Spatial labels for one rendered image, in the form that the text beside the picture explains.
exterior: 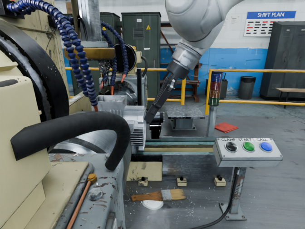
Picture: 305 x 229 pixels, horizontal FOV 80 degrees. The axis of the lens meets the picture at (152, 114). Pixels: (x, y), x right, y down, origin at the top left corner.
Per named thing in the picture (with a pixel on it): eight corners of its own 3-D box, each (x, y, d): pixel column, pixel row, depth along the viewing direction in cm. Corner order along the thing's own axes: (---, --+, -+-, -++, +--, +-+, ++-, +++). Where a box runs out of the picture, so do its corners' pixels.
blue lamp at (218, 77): (212, 82, 98) (213, 73, 97) (209, 80, 104) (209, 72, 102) (223, 82, 98) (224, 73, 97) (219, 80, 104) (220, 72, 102)
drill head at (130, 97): (91, 136, 93) (84, 87, 85) (108, 110, 132) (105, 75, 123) (140, 136, 93) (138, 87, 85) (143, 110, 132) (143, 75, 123)
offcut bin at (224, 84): (222, 96, 547) (226, 68, 520) (226, 100, 504) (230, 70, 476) (204, 96, 552) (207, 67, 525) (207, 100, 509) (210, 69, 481)
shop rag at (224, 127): (224, 122, 140) (224, 121, 140) (238, 128, 131) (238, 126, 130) (211, 127, 132) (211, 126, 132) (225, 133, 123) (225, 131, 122)
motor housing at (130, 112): (93, 159, 72) (87, 114, 66) (105, 137, 90) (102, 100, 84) (143, 160, 72) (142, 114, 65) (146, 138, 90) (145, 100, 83)
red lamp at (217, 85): (211, 90, 100) (212, 82, 98) (208, 87, 105) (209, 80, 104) (222, 90, 100) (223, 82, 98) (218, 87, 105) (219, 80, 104)
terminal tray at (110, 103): (92, 119, 71) (90, 101, 69) (100, 111, 81) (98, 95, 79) (123, 119, 71) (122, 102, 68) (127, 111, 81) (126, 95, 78)
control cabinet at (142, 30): (125, 113, 399) (120, 12, 333) (130, 107, 445) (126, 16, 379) (158, 115, 392) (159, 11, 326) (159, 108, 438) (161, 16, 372)
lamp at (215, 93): (210, 98, 101) (211, 90, 100) (207, 95, 107) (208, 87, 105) (221, 98, 101) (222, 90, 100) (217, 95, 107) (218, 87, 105)
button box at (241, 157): (217, 167, 54) (222, 157, 50) (211, 147, 59) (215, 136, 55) (276, 167, 54) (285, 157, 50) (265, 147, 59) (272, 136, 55)
